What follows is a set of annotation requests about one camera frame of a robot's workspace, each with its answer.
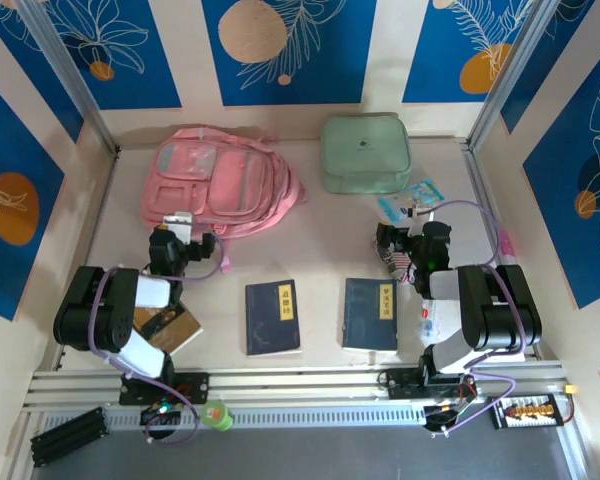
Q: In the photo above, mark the flag print pencil case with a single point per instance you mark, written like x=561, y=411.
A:
x=392, y=262

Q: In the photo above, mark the pink backpack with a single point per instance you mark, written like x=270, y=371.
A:
x=230, y=180

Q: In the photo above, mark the brown book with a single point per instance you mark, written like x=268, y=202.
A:
x=175, y=325

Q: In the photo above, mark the small clear packet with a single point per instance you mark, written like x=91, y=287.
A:
x=427, y=322

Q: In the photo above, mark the dark blue book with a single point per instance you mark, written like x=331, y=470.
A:
x=370, y=320
x=272, y=320

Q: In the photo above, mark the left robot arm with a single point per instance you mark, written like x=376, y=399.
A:
x=80, y=300

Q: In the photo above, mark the blue wet wipes pack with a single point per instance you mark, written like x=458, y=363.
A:
x=400, y=202

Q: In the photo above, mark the mint green zip bag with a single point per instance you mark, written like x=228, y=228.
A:
x=365, y=150

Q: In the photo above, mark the pink dotted item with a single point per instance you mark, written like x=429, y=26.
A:
x=506, y=247

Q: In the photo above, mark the black power distribution board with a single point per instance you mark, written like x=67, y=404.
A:
x=525, y=411

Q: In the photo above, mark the yellow power connector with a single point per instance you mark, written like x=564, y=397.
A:
x=571, y=390

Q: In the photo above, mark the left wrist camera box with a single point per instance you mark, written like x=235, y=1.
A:
x=178, y=225

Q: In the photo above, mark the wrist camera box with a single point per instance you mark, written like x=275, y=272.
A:
x=178, y=225
x=421, y=210

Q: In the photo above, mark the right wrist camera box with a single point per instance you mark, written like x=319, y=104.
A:
x=421, y=210

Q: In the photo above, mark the aluminium side rail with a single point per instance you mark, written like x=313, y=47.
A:
x=485, y=200

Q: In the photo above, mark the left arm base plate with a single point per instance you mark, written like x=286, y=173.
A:
x=195, y=387

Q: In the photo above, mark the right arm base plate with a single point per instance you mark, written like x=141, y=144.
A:
x=400, y=382

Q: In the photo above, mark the aluminium mounting rail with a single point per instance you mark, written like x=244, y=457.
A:
x=305, y=382

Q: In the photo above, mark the aluminium frame post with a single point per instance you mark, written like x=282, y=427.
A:
x=75, y=75
x=510, y=75

